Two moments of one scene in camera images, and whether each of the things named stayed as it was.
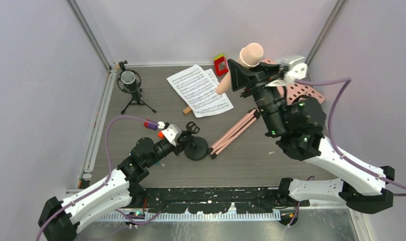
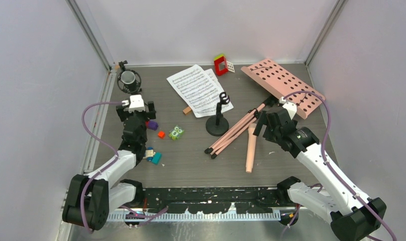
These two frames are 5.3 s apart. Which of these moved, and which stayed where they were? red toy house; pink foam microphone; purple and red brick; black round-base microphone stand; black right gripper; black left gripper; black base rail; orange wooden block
Moved: pink foam microphone; black left gripper; black round-base microphone stand; black right gripper
Stayed: purple and red brick; orange wooden block; black base rail; red toy house
